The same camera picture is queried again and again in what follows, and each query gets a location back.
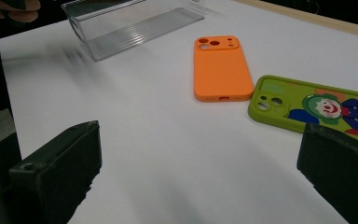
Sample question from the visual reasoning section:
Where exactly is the light wooden table board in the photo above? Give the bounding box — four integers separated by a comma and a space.
234, 0, 358, 40

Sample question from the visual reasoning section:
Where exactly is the clear plastic storage box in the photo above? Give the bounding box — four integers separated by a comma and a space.
60, 0, 206, 63

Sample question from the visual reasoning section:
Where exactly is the green cartoon phone case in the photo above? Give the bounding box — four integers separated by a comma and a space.
247, 74, 358, 150

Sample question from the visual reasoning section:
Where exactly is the orange phone case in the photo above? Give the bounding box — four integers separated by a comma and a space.
193, 35, 255, 103

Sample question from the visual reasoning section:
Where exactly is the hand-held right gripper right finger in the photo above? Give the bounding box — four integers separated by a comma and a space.
296, 121, 358, 224

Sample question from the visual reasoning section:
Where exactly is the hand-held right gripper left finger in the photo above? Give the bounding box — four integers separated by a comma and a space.
7, 119, 103, 224

